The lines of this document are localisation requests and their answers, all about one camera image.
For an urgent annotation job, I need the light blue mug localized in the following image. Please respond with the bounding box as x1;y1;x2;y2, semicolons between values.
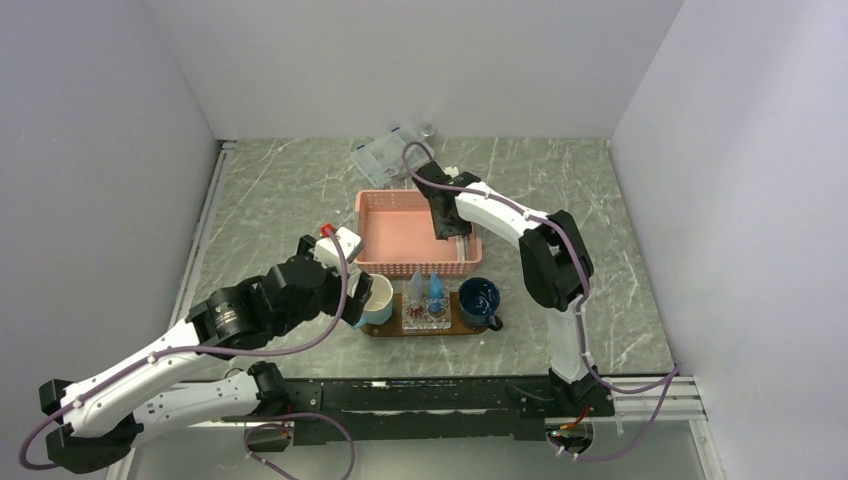
353;274;394;328

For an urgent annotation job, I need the pink plastic basket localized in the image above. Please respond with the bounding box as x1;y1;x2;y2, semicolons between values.
354;190;483;278

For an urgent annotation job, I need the clear acrylic toothbrush holder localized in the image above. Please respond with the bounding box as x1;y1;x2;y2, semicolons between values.
401;280;451;331

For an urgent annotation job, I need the white toothpaste tube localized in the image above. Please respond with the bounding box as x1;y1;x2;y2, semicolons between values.
405;267;424;319

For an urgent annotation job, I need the blue toothpaste tube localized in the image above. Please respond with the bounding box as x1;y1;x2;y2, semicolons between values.
426;272;444;316

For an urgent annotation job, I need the dark blue mug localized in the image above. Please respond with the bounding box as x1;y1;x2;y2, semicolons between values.
457;277;503;332

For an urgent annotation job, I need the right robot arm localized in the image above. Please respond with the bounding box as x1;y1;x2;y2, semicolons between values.
410;161;600;415

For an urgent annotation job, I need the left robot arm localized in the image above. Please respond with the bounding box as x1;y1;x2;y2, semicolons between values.
39;254;374;474

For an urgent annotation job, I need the white toothbrush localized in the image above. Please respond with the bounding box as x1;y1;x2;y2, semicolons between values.
456;237;470;262

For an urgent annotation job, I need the pink toothbrush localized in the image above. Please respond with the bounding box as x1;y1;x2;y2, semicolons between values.
462;234;482;263

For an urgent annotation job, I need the oval wooden tray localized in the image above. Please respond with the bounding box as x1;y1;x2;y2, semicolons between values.
359;292;486;338

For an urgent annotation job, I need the clear plastic box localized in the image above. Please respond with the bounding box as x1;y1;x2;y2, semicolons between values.
349;126;435;189

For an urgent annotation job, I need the silver wrench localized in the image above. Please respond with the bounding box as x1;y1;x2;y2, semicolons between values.
418;123;437;139

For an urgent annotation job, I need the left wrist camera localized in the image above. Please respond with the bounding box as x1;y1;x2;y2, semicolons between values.
313;223;364;270

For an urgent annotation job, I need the aluminium side rail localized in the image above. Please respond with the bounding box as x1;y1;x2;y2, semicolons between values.
166;140;237;331

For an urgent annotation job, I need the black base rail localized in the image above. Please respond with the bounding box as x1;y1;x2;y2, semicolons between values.
248;374;615;446

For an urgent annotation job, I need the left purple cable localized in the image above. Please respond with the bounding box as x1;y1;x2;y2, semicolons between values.
18;228;358;480

